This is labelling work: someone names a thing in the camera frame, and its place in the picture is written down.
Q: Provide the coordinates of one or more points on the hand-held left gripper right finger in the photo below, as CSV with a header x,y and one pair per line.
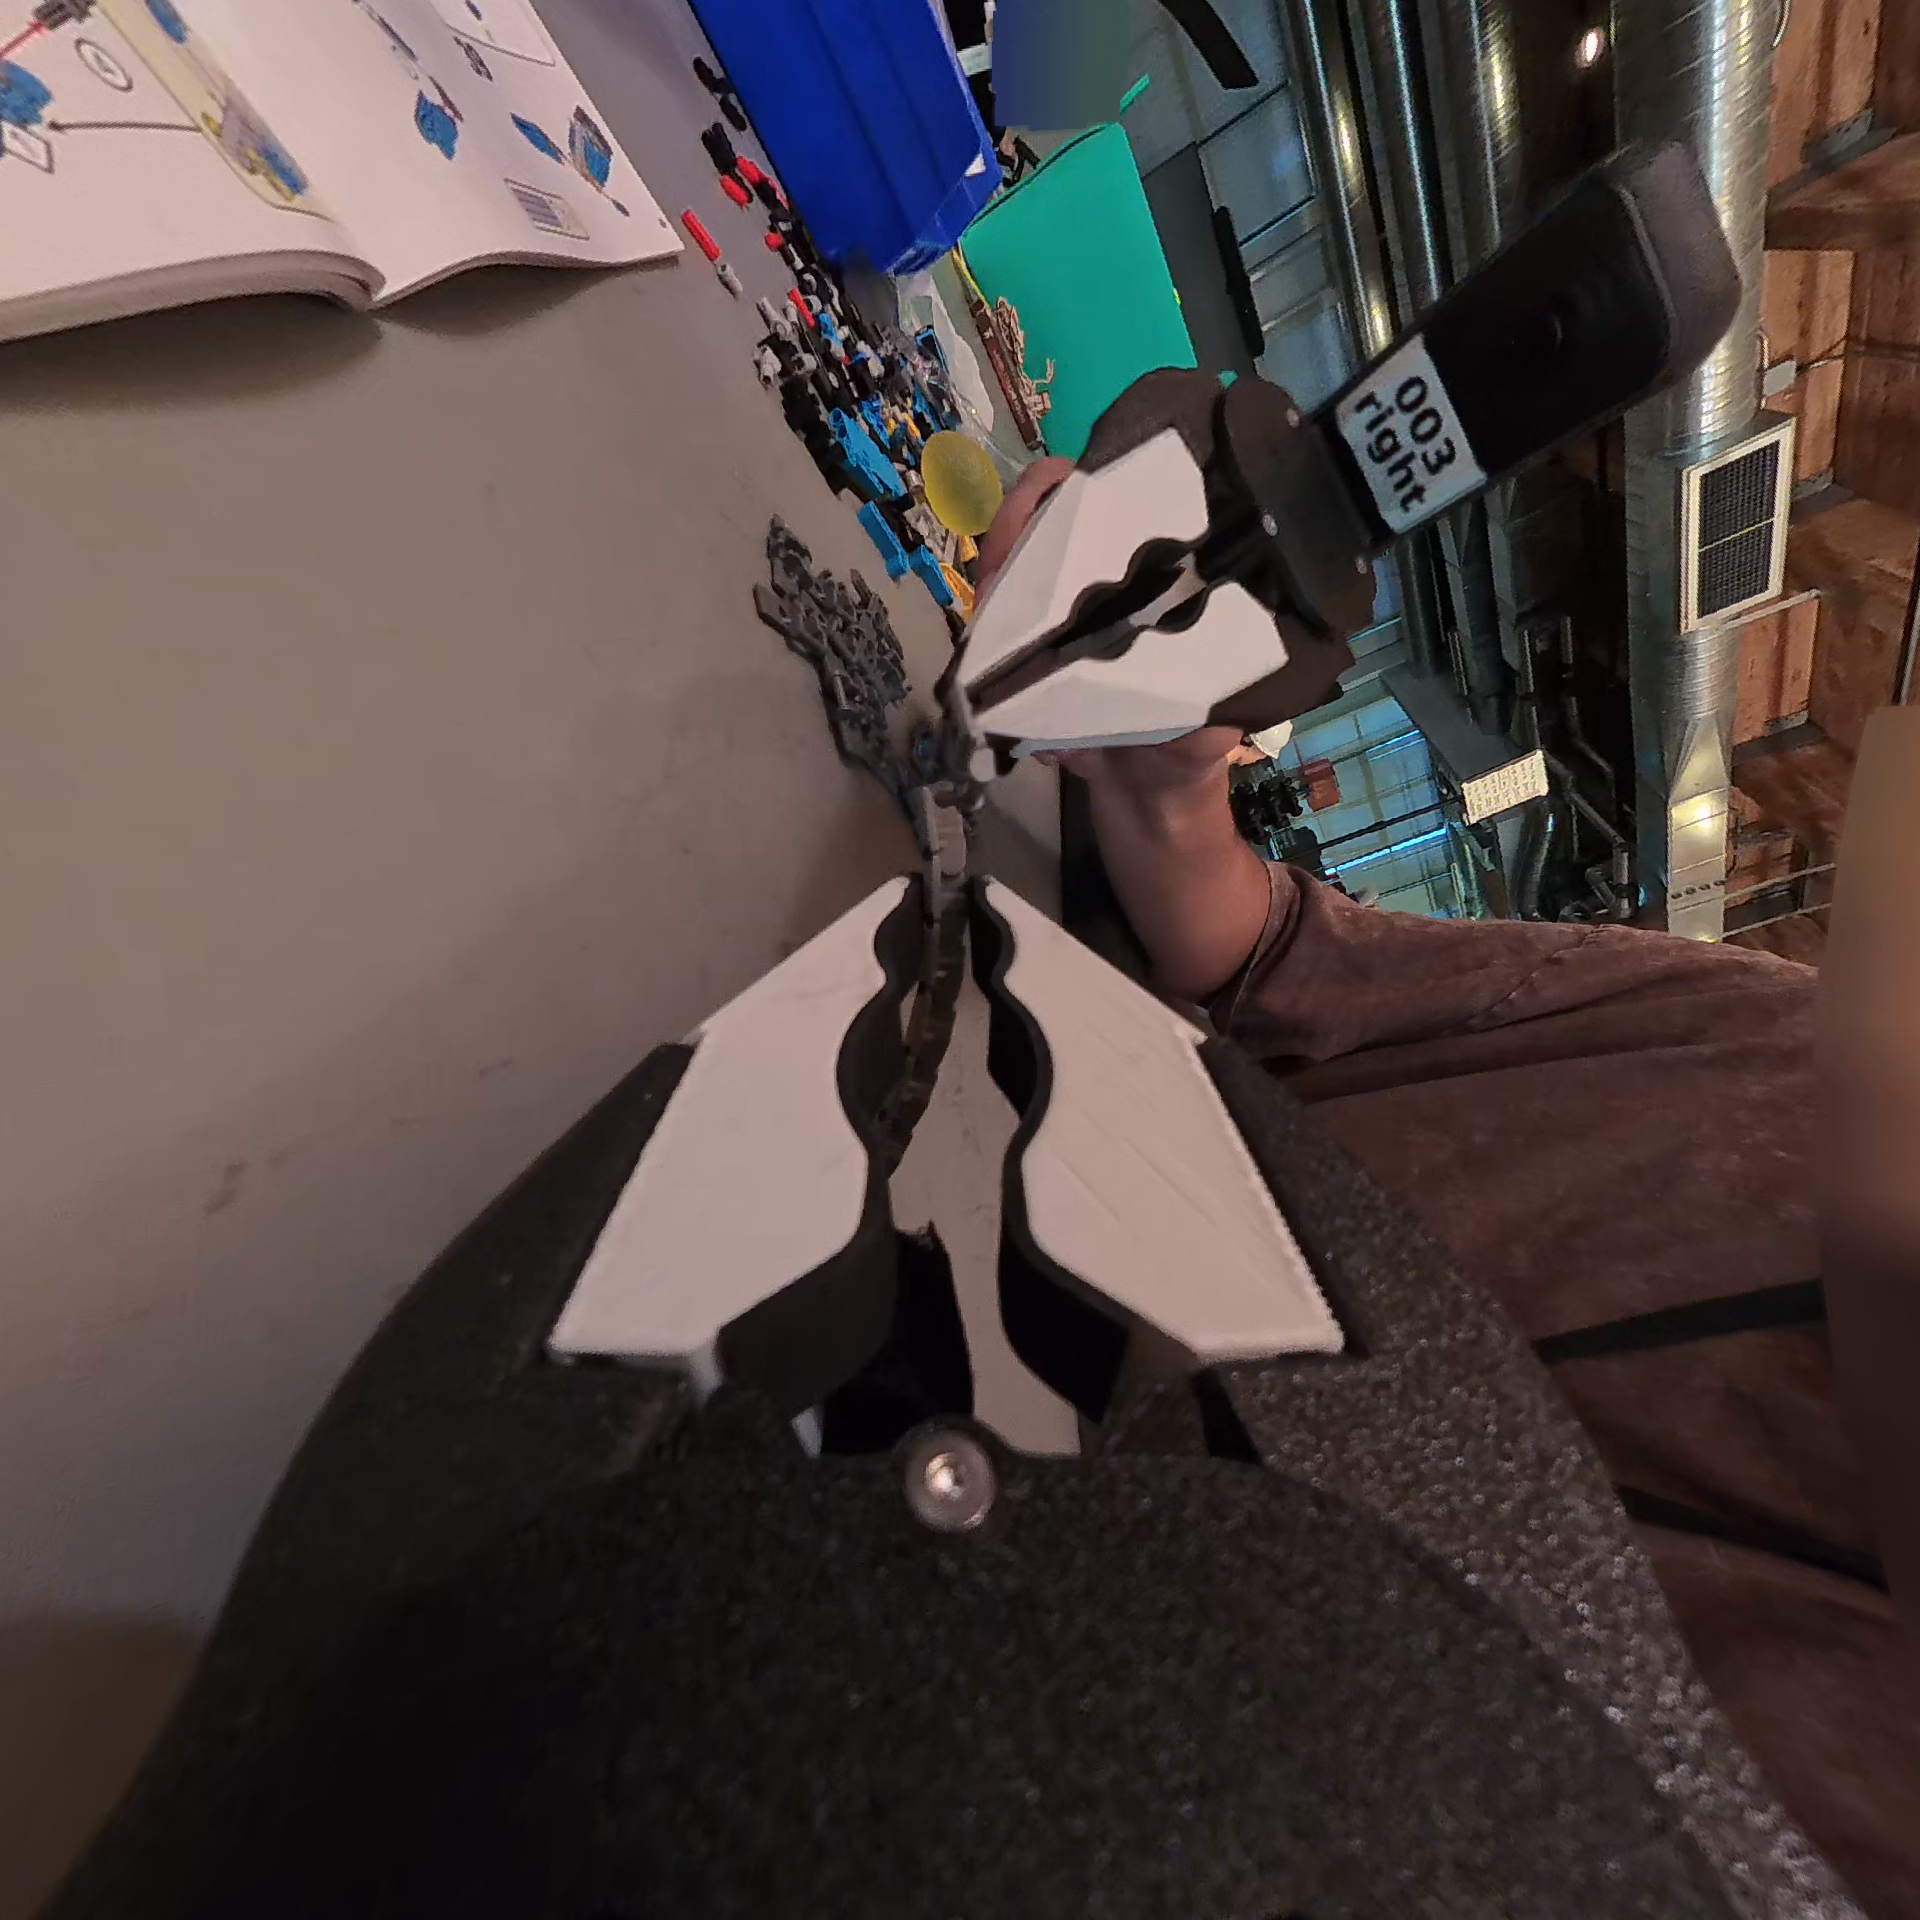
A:
x,y
1172,1200

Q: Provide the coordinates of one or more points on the person's right forearm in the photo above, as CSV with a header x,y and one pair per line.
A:
x,y
1201,945

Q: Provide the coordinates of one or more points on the grey desk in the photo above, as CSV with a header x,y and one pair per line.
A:
x,y
377,751

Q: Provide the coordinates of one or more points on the white hanging sign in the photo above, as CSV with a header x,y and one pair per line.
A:
x,y
1502,788

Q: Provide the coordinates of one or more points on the pile of grey track links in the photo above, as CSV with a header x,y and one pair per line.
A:
x,y
839,629

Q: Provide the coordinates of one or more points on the blue plastic bin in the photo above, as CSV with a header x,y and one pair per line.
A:
x,y
857,105

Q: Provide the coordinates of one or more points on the silver ventilation duct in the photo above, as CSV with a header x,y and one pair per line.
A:
x,y
1695,600

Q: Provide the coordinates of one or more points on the yellow plastic dome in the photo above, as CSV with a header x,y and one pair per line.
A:
x,y
962,481

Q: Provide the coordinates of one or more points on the pile of mixed building parts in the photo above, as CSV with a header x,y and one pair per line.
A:
x,y
839,375

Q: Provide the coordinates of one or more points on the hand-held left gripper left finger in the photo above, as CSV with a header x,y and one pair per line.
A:
x,y
722,1200

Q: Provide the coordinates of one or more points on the instruction booklet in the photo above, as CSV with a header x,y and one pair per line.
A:
x,y
301,149

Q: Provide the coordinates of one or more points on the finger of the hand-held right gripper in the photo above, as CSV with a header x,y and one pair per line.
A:
x,y
1095,541
1185,674

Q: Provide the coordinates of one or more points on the blue building block assembly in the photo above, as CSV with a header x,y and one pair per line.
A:
x,y
870,450

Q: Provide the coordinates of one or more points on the brown wooden model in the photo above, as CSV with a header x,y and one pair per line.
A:
x,y
1013,360

